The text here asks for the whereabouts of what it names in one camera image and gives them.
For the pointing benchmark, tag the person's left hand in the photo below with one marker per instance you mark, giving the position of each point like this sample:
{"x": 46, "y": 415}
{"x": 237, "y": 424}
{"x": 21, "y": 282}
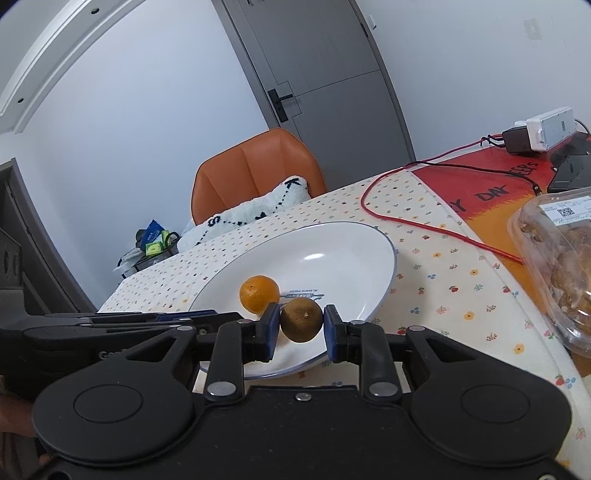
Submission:
{"x": 14, "y": 406}

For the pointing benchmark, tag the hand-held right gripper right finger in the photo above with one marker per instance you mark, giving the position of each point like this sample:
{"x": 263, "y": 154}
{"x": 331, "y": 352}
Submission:
{"x": 330, "y": 333}

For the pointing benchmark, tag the blue packet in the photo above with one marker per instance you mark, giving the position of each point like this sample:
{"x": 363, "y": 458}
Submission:
{"x": 152, "y": 232}

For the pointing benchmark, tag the red and orange mat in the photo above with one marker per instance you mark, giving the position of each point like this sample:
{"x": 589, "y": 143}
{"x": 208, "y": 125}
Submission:
{"x": 489, "y": 184}

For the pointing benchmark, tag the orange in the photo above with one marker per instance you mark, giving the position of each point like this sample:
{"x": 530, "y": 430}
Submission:
{"x": 258, "y": 293}

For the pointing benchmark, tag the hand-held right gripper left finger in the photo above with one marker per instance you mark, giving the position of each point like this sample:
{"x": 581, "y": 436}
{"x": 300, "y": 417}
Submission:
{"x": 270, "y": 334}

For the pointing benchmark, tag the orange leather chair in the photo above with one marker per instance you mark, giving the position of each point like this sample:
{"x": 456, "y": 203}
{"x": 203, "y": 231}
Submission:
{"x": 249, "y": 170}

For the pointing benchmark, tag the black box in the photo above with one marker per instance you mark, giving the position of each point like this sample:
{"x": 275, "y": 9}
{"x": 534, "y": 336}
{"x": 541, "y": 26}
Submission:
{"x": 572, "y": 175}

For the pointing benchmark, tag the grey door frame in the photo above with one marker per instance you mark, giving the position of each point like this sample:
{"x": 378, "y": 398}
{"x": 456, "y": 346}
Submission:
{"x": 41, "y": 240}

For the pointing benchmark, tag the white plate with blue rim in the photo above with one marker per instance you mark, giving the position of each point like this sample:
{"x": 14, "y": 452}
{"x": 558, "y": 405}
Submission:
{"x": 323, "y": 258}

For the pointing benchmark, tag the white pillow with black stars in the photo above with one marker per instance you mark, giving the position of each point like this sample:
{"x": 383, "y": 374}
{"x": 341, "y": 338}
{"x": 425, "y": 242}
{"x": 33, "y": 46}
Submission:
{"x": 240, "y": 214}

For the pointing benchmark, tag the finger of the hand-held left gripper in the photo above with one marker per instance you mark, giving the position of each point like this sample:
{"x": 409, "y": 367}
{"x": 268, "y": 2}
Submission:
{"x": 115, "y": 317}
{"x": 189, "y": 317}

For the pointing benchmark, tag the white power strip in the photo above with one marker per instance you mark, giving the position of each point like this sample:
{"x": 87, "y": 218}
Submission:
{"x": 551, "y": 127}

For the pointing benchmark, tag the grey door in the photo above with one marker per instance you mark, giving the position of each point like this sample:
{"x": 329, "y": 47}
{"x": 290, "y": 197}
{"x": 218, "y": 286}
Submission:
{"x": 323, "y": 69}

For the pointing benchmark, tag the yellow-green packet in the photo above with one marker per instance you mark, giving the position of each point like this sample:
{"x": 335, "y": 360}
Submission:
{"x": 157, "y": 245}

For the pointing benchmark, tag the brown kiwi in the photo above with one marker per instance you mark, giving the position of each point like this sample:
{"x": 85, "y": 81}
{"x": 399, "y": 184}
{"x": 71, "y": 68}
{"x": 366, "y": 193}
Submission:
{"x": 301, "y": 319}

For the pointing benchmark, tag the black power adapter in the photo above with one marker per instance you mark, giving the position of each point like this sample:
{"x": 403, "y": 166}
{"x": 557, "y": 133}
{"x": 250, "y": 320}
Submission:
{"x": 516, "y": 140}

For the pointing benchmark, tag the clear plastic food container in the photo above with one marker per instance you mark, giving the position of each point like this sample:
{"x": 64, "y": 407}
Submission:
{"x": 558, "y": 258}

